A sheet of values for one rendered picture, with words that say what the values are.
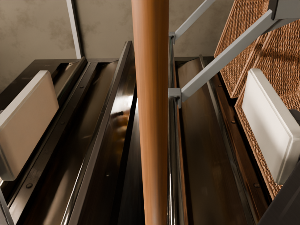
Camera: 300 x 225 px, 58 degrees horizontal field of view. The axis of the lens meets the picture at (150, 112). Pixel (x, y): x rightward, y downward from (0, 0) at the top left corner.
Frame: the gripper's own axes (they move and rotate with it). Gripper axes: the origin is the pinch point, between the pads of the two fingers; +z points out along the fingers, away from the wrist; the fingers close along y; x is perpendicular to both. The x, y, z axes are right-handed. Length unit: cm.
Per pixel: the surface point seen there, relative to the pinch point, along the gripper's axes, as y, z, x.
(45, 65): -79, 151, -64
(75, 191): -23, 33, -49
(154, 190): -0.1, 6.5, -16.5
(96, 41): -100, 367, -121
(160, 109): 0.7, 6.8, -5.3
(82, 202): -20, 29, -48
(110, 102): -21, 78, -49
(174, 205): 2.6, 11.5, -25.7
